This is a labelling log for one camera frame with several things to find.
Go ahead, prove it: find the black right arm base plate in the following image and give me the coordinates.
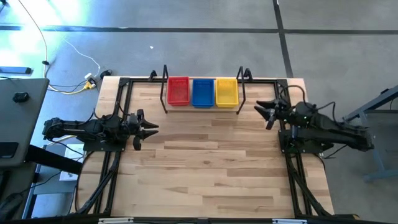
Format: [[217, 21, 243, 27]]
[[279, 129, 326, 155]]

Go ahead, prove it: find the black desk foot bar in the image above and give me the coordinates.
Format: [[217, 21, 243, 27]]
[[24, 145, 84, 175]]

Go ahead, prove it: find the blue plastic mesh basket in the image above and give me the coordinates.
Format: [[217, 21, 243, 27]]
[[191, 78, 216, 109]]

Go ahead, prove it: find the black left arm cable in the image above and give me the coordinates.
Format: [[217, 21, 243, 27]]
[[92, 101, 128, 122]]

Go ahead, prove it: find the yellow floor cable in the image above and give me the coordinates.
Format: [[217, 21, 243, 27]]
[[46, 81, 96, 95]]

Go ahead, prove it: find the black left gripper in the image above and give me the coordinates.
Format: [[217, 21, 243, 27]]
[[124, 108, 160, 151]]

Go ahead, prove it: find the black phone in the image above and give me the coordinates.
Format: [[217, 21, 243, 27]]
[[0, 142, 19, 159]]

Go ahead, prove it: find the dark flat bar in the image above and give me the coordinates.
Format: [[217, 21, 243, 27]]
[[0, 66, 34, 75]]

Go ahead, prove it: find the grey metal cart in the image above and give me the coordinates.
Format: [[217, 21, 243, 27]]
[[341, 83, 398, 183]]

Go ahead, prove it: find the grey desk top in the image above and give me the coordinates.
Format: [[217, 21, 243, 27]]
[[0, 77, 50, 170]]

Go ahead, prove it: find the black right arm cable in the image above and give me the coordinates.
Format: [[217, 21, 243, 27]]
[[279, 84, 338, 121]]

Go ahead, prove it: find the yellow plastic mesh basket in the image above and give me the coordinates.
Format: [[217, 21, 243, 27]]
[[215, 78, 240, 109]]

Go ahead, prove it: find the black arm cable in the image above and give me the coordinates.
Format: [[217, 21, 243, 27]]
[[279, 84, 338, 121], [92, 101, 128, 122]]

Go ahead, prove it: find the black aluminium table frame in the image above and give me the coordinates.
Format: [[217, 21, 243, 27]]
[[70, 76, 336, 218]]

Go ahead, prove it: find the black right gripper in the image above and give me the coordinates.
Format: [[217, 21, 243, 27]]
[[253, 99, 292, 130]]

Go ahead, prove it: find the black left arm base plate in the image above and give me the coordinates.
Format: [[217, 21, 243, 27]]
[[83, 136, 127, 152]]

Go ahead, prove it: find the small black desk device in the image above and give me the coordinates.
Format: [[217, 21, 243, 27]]
[[12, 92, 30, 103]]

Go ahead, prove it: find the silver metal bracket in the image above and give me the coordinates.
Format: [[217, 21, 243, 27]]
[[272, 218, 308, 224], [98, 217, 134, 224]]

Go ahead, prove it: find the white paper sheet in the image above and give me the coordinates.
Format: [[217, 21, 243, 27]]
[[58, 143, 86, 182]]

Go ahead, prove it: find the red plastic mesh basket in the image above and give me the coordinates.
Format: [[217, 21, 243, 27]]
[[167, 76, 191, 107]]

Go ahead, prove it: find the thin white floor cable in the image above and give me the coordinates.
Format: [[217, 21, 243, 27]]
[[49, 26, 102, 78]]

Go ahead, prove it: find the cream floor cable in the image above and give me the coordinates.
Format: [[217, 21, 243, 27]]
[[17, 0, 50, 78]]

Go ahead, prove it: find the pale thick cable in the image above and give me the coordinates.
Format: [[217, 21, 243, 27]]
[[46, 134, 78, 146]]

